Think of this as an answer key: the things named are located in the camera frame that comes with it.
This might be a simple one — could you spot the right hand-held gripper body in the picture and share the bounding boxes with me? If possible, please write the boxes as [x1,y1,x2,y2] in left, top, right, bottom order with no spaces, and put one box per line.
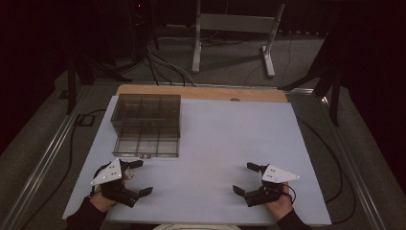
[243,164,301,208]

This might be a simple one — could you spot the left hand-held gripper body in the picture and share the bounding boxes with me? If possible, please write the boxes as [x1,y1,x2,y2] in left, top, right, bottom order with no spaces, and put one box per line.
[90,158,142,209]

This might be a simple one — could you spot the person's left hand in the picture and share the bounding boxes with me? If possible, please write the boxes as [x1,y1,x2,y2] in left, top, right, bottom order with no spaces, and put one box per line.
[89,189,118,214]

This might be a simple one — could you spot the person's right hand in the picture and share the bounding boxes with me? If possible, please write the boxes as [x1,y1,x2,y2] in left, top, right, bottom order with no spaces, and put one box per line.
[265,182,295,221]

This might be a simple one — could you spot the white table cover sheet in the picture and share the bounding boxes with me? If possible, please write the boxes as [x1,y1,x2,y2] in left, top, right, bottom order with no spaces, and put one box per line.
[62,95,333,226]

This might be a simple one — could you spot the clear plastic drawer organizer box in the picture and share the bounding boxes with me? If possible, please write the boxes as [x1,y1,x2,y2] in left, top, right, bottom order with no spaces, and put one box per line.
[109,93,182,159]

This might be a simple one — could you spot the black stand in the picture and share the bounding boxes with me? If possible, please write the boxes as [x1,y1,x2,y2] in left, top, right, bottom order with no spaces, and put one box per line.
[64,44,132,116]
[277,28,343,127]

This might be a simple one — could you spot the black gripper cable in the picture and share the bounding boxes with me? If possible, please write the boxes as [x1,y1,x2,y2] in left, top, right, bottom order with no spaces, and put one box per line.
[282,183,298,206]
[90,162,112,196]

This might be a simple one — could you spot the aluminium floor rail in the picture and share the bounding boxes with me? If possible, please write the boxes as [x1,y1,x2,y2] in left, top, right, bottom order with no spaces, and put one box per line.
[0,85,94,230]
[319,95,388,230]

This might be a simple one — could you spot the thin black floor cable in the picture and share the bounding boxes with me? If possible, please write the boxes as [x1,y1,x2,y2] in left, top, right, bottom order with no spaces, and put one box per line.
[243,32,295,90]

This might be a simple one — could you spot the bundle of floor cables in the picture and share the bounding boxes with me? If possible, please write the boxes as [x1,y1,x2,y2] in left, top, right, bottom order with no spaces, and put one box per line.
[146,47,198,88]

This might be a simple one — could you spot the white metal stand frame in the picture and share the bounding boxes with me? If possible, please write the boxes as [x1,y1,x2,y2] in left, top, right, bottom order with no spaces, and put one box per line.
[191,0,286,79]

